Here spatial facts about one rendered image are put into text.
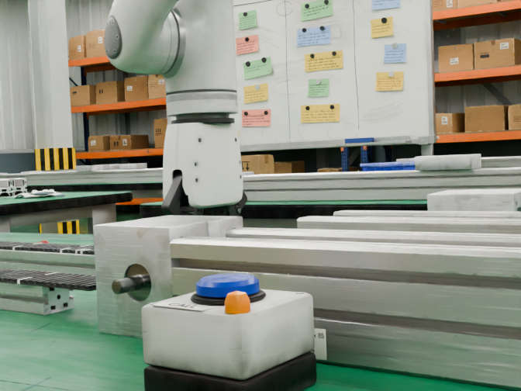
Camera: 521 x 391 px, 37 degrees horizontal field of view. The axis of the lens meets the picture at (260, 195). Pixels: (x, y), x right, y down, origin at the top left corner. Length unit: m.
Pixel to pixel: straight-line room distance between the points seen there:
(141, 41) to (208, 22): 0.09
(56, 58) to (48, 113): 0.62
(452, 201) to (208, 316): 0.52
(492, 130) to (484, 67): 0.80
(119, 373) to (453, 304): 0.24
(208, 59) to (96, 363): 0.41
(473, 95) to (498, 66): 1.30
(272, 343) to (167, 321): 0.07
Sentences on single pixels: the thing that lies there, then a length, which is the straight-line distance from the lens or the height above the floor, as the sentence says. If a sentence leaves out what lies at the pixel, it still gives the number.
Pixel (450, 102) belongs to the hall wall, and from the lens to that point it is 11.58.
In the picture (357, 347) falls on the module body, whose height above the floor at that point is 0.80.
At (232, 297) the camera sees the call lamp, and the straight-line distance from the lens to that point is 0.45.
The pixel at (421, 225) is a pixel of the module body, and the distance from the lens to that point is 0.72.
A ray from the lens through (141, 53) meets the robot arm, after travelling 0.85.
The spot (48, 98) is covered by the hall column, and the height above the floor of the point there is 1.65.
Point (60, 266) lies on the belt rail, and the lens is 1.08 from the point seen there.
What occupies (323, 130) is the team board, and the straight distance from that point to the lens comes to 3.80.
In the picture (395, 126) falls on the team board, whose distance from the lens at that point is 3.65.
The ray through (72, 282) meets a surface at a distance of 0.78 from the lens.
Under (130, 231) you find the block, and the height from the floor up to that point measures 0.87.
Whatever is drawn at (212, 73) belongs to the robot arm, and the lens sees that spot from 0.89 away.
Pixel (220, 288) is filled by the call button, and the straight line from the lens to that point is 0.48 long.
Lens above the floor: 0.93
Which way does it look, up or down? 3 degrees down
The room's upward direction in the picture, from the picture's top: 2 degrees counter-clockwise
